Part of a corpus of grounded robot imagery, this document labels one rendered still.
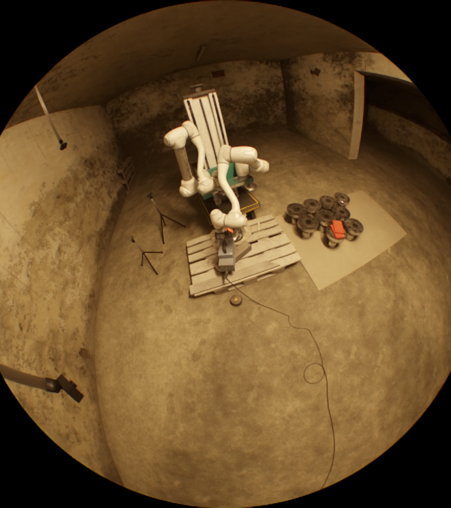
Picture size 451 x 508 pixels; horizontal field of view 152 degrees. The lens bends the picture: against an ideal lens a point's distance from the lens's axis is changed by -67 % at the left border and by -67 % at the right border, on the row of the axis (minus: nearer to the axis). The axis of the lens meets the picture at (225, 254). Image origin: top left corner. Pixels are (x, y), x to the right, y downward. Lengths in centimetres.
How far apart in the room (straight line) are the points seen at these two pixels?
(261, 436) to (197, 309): 150
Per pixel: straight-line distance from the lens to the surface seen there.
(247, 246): 186
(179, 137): 155
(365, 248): 250
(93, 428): 272
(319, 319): 181
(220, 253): 158
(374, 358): 206
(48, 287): 248
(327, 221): 221
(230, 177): 218
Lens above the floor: 168
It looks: 52 degrees down
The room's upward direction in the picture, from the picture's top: 19 degrees counter-clockwise
